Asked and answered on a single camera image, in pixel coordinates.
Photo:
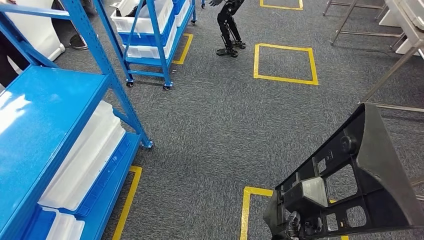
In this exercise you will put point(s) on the person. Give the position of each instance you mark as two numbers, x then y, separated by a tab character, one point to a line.
10	56
78	41

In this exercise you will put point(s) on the blue steel shelf rack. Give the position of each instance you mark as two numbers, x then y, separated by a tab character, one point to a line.
43	126

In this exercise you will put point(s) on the black plastic part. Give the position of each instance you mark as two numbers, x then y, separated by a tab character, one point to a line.
130	11

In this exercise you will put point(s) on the black plastic plate bracket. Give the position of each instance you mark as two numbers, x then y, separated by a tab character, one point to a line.
381	172

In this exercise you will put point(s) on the black humanoid robot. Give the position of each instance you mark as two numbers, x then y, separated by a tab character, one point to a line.
227	23

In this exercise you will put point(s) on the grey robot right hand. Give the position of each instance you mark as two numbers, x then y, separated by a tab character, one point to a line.
293	225

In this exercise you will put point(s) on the white cabinet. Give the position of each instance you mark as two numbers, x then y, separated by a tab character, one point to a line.
389	18

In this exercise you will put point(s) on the blue wheeled rack cart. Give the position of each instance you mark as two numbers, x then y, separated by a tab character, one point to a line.
159	43

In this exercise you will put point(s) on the yellow floor tape square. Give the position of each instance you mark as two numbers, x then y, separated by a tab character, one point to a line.
256	59
246	212
281	8
127	202

